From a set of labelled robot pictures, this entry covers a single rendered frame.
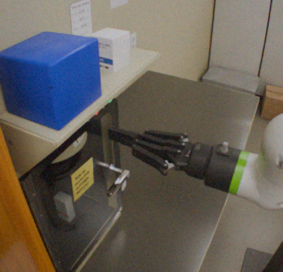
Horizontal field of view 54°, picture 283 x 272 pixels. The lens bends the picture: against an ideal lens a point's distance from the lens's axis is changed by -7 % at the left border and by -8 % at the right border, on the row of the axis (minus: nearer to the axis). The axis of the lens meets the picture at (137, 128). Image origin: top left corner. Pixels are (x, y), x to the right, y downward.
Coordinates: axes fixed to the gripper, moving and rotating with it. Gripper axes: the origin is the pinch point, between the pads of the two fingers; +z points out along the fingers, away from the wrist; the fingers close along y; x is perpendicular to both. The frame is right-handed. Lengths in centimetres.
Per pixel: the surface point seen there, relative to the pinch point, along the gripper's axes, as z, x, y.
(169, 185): -4.2, 37.1, -24.4
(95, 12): 4.8, -28.1, 0.8
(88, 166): 3.5, 3.0, 9.5
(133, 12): 48, -2, -96
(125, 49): -3.5, -23.0, 4.4
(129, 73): -5.7, -19.9, 6.9
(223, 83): 17, 99, -239
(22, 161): 1.2, -13.3, 27.2
